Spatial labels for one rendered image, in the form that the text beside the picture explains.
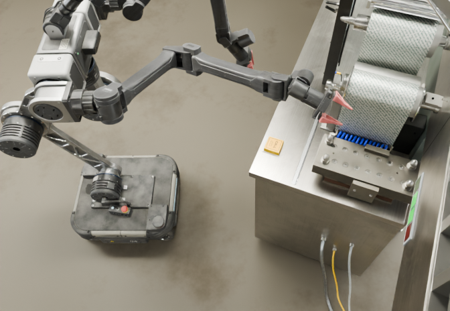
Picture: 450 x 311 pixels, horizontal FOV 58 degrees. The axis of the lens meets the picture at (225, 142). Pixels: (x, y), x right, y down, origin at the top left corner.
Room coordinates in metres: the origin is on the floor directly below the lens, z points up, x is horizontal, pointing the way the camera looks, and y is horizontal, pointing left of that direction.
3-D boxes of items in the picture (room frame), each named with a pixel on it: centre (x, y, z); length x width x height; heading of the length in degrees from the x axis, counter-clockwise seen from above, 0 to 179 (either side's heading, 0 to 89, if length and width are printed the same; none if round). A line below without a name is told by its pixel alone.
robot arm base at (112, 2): (1.37, 0.39, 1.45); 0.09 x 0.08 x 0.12; 173
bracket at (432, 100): (0.84, -0.76, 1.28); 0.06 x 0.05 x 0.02; 62
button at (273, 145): (0.95, -0.22, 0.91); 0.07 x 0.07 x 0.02; 62
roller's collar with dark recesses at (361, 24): (1.21, -0.60, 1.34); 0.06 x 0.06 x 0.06; 62
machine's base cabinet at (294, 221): (1.79, -0.99, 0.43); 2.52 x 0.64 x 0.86; 152
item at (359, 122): (0.87, -0.57, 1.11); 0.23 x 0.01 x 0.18; 62
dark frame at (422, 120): (0.94, -0.66, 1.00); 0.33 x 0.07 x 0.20; 62
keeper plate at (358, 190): (0.66, -0.52, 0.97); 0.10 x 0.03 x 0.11; 62
